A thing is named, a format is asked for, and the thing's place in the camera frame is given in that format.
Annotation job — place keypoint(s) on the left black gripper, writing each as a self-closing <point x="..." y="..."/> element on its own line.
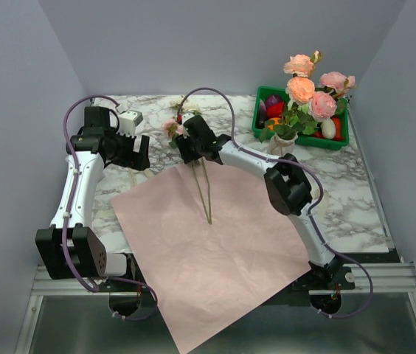
<point x="139" y="160"/>

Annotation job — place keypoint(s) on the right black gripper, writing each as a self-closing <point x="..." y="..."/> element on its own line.
<point x="183" y="141"/>

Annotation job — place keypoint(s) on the beige printed ribbon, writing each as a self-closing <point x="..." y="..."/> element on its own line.
<point x="138" y="177"/>

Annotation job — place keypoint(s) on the pink wrapping paper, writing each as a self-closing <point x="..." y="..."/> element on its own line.
<point x="206" y="277"/>

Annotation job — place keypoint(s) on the peach pink flower stem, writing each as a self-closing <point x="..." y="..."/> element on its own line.
<point x="309" y="103"/>

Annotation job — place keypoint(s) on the white flower stem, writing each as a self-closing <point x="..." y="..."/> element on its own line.
<point x="178" y="103"/>

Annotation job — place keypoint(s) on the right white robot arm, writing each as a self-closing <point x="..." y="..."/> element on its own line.
<point x="287" y="186"/>

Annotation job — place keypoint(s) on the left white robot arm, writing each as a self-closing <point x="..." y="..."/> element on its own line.
<point x="68" y="247"/>

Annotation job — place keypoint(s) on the white ceramic vase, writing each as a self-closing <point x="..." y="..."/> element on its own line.
<point x="279" y="147"/>

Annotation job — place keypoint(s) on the toy eggplant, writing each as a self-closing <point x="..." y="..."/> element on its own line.
<point x="261" y="115"/>

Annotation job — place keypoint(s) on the toy orange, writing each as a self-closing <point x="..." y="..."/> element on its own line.
<point x="271" y="123"/>

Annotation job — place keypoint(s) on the green plastic crate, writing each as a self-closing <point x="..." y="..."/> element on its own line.
<point x="316" y="140"/>

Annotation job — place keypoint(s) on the toy red pepper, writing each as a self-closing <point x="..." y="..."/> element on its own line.
<point x="276" y="110"/>

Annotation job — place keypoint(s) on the toy purple cabbage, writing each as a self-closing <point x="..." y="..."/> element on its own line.
<point x="273" y="99"/>

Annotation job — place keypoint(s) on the toy white egg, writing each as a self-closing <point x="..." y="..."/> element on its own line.
<point x="328" y="129"/>

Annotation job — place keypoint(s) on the toy carrot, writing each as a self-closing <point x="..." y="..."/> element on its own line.
<point x="338" y="129"/>

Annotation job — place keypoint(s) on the toy green pepper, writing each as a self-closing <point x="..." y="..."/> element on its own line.
<point x="341" y="106"/>

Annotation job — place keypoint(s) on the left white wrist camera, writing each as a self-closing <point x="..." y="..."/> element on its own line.
<point x="128" y="121"/>

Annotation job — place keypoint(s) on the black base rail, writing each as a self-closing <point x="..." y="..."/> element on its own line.
<point x="384" y="273"/>

